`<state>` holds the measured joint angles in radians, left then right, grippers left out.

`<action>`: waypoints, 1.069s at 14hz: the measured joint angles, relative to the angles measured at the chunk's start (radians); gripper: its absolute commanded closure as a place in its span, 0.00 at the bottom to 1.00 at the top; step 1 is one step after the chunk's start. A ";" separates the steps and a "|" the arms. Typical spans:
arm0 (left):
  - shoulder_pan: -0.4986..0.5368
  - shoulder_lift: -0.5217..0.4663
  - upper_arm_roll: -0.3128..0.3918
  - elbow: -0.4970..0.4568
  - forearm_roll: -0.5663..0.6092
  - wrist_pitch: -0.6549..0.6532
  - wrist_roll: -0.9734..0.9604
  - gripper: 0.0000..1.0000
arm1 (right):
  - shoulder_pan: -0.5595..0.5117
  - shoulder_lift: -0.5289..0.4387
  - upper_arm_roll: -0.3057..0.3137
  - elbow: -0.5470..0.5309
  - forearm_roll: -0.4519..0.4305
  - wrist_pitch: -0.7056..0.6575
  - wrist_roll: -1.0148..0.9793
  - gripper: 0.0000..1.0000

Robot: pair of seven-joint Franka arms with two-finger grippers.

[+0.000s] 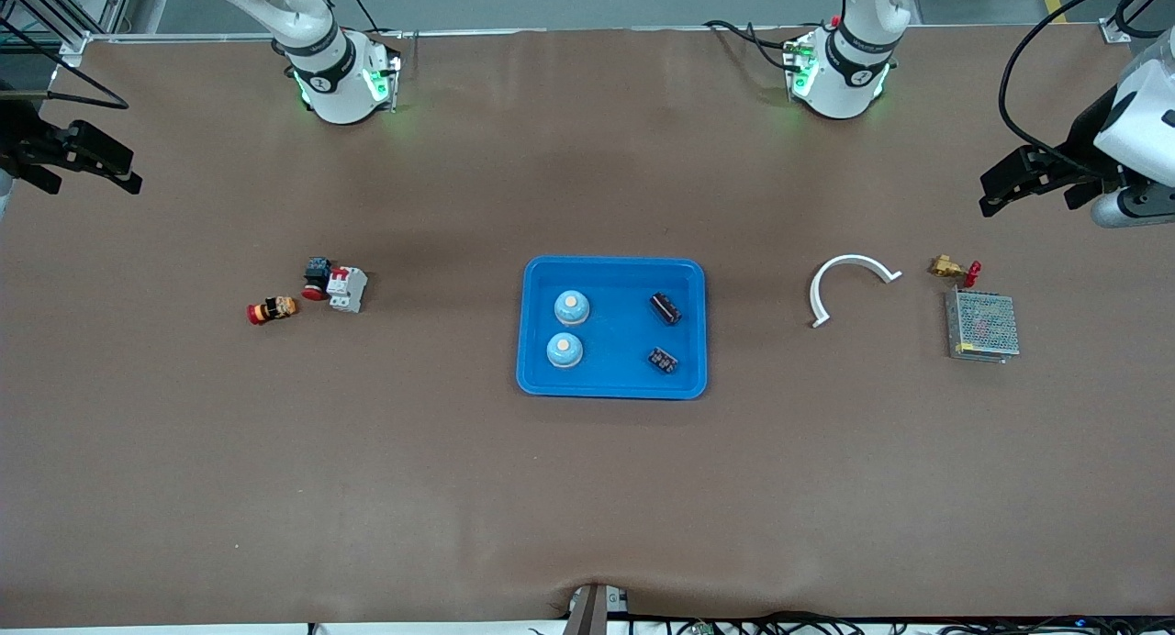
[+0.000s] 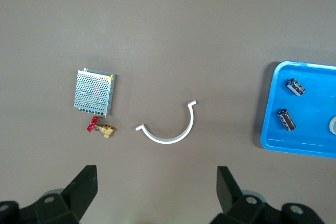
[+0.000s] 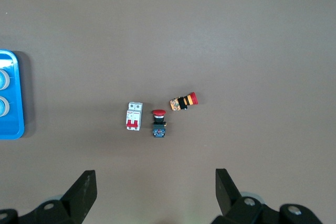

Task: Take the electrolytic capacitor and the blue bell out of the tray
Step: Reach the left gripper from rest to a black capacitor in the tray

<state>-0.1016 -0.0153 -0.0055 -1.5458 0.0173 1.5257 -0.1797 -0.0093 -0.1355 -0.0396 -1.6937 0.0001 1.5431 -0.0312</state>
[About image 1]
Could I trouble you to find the metal mesh power supply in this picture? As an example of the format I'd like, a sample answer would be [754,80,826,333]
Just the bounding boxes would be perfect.
[945,286,1021,364]

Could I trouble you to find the white curved pipe clamp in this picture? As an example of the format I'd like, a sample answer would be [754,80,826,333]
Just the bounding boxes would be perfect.
[809,254,903,329]

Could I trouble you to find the red orange push button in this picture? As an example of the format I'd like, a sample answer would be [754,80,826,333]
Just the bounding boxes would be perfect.
[247,295,299,326]

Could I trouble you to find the white red circuit breaker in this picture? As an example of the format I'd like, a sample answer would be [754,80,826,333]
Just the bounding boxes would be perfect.
[326,265,369,314]

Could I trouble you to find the blue plastic tray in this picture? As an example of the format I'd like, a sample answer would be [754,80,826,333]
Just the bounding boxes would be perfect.
[516,256,709,400]

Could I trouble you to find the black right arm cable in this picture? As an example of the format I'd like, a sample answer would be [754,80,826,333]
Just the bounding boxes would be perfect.
[0,16,129,110]

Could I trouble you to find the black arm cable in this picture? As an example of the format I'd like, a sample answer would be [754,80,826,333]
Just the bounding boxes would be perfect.
[999,0,1175,173]
[0,16,129,110]

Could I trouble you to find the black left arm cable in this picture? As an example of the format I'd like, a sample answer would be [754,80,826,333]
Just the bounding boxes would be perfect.
[999,0,1175,173]

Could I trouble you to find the brass valve red handle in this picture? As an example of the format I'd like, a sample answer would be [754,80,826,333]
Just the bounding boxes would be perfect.
[928,255,982,289]

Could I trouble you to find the black cables along table edge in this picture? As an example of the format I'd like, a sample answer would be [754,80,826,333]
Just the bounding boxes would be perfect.
[633,610,1175,635]

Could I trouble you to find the metal table edge bracket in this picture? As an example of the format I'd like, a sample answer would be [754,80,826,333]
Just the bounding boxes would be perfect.
[562,584,631,635]

